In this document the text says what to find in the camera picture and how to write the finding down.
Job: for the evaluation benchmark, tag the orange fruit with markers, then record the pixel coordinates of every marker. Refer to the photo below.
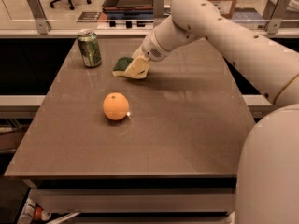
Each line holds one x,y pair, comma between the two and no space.
115,106

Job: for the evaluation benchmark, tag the grey table drawer unit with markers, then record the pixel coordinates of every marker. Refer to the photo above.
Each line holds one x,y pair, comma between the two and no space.
200,202

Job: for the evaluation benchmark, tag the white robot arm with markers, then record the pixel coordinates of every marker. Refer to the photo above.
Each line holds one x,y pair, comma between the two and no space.
267,188

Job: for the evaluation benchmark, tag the green and yellow sponge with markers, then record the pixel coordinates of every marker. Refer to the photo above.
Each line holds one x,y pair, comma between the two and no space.
120,66

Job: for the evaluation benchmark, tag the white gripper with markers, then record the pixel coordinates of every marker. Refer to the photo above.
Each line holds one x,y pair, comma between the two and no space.
149,49

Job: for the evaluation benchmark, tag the left metal railing post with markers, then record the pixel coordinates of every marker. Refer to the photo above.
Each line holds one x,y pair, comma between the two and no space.
42,23

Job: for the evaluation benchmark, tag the right metal railing post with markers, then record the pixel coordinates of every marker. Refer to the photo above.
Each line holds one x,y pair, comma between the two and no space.
275,21

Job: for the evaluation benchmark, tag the green soda can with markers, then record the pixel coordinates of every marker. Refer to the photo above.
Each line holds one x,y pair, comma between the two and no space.
89,48

